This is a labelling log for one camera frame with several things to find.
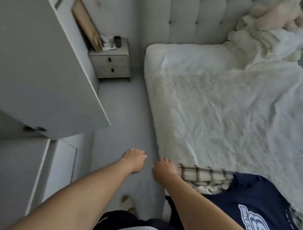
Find person's left hand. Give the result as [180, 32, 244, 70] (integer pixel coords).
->
[120, 148, 148, 174]

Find beige nightstand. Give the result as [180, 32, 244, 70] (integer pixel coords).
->
[89, 38, 132, 83]

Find person's right hand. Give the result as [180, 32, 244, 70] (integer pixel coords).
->
[151, 158, 181, 188]

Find person's left forearm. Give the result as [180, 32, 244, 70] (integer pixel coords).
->
[9, 159, 133, 230]

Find stack of white bedding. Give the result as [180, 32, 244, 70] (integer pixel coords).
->
[223, 23, 303, 70]

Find person's black shorts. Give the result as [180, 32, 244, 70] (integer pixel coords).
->
[93, 209, 183, 230]

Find bed with white bedspread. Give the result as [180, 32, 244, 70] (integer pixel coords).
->
[144, 28, 303, 223]

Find navy Skechers tee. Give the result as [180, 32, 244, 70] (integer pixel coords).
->
[165, 172, 300, 230]

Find person's right forearm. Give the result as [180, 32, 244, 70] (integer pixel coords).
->
[164, 176, 244, 230]

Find beige plush toy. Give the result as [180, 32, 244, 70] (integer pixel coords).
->
[246, 0, 303, 31]

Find cream plaid shirt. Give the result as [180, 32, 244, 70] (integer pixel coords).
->
[177, 163, 235, 195]

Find white wardrobe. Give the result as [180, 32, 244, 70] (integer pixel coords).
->
[0, 0, 112, 230]

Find beige foam slipper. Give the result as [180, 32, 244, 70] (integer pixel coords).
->
[121, 195, 137, 215]

